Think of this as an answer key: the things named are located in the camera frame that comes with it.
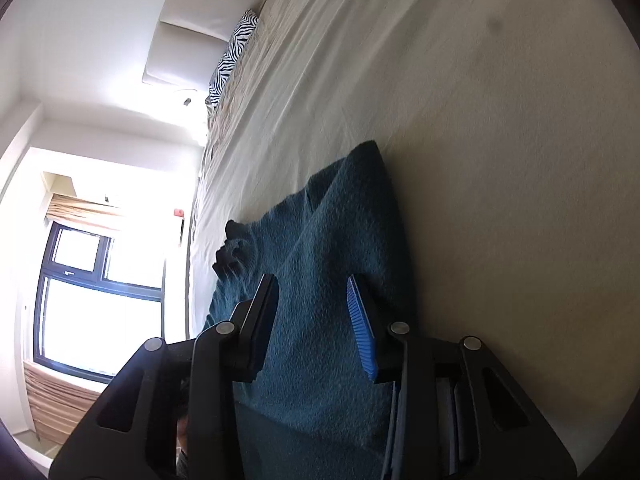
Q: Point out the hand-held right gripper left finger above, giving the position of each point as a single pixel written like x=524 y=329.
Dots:
x=260 y=330

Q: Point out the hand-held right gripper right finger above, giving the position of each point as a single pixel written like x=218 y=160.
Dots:
x=361 y=330

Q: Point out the dark teal knitted sweater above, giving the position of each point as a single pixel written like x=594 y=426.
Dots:
x=310 y=260

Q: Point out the black framed window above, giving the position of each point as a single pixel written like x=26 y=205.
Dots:
x=100 y=310

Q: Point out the beige curtain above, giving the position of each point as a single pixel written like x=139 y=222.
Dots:
x=85 y=210
x=55 y=400

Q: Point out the bed with white sheet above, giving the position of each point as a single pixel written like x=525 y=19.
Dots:
x=500 y=160

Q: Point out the zebra print pillow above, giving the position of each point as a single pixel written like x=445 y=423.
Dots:
x=231 y=55

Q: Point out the white padded headboard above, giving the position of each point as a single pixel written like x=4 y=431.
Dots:
x=190 y=15

